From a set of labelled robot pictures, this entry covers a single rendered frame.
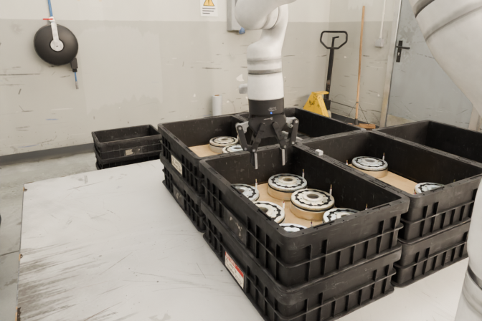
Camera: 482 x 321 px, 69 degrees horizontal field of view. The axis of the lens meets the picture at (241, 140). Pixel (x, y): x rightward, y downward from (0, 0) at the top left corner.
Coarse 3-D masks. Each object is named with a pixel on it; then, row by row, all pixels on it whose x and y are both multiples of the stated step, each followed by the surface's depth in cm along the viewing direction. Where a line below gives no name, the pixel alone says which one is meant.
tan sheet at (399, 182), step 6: (390, 174) 106; (396, 174) 106; (384, 180) 102; (390, 180) 102; (396, 180) 102; (402, 180) 102; (408, 180) 102; (396, 186) 98; (402, 186) 98; (408, 186) 98; (414, 186) 98; (408, 192) 94
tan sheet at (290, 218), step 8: (264, 184) 99; (264, 192) 94; (264, 200) 90; (272, 200) 90; (280, 200) 90; (288, 208) 86; (336, 208) 86; (288, 216) 82; (296, 216) 82; (304, 224) 79
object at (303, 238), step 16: (208, 160) 89; (208, 176) 84; (224, 192) 76; (240, 192) 72; (240, 208) 70; (256, 208) 65; (384, 208) 65; (400, 208) 67; (272, 224) 60; (320, 224) 60; (336, 224) 60; (352, 224) 62; (368, 224) 64; (288, 240) 57; (304, 240) 57; (320, 240) 59
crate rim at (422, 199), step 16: (304, 144) 103; (336, 160) 89; (464, 160) 89; (368, 176) 79; (480, 176) 79; (400, 192) 72; (432, 192) 72; (448, 192) 74; (464, 192) 77; (416, 208) 70
